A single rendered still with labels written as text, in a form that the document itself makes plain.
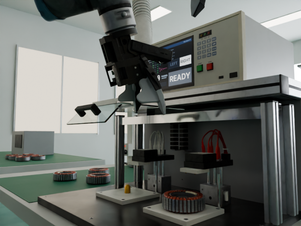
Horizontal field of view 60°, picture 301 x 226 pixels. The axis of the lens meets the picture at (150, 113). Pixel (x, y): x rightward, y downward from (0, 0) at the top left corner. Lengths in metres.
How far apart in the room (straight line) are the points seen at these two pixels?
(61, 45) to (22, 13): 0.90
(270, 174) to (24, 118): 5.00
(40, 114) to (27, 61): 1.04
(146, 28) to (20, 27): 3.75
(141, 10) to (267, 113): 1.89
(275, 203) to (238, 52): 0.40
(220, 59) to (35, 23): 5.23
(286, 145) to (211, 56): 0.33
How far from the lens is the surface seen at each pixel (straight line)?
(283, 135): 0.77
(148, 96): 0.57
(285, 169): 0.78
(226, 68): 0.80
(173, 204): 0.68
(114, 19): 0.59
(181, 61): 0.91
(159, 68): 0.98
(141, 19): 2.37
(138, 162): 0.90
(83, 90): 5.91
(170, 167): 1.09
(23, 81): 5.47
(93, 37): 6.33
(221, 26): 0.84
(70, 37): 6.05
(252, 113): 0.70
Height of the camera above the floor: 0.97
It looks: 5 degrees up
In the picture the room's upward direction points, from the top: straight up
